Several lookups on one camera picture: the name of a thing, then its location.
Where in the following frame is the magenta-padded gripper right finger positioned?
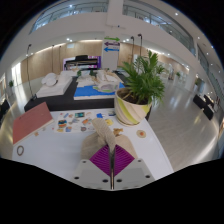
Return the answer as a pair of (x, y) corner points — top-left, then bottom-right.
(112, 144), (155, 191)

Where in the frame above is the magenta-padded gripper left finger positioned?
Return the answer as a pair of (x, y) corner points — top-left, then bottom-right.
(73, 144), (113, 191)

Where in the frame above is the beige waffle-weave towel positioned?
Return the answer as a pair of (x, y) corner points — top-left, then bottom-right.
(79, 118), (138, 162)

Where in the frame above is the white sheet with colourful stickers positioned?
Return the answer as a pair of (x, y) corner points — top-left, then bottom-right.
(54, 110), (118, 134)

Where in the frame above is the potted plant in striped pot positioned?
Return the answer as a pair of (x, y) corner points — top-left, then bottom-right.
(114, 49), (168, 127)

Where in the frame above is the black low display platform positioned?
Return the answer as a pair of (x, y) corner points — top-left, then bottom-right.
(23, 71), (153, 113)

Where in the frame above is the pink flat board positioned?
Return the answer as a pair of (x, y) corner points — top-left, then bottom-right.
(12, 101), (54, 145)

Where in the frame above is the blue-based architectural model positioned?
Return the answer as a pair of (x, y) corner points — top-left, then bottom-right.
(73, 68), (126, 101)

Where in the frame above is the white architectural model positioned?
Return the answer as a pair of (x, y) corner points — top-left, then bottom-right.
(35, 70), (74, 99)

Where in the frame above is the group of black chairs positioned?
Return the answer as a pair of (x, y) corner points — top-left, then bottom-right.
(192, 94), (216, 121)
(0, 99), (11, 118)

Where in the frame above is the black piano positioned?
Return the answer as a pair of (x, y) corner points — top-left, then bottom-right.
(63, 54), (102, 72)

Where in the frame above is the white column with arrow signs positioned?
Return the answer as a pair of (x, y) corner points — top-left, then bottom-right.
(101, 35), (121, 71)

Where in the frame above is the brown beaded ring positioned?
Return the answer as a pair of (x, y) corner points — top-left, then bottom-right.
(16, 145), (25, 157)

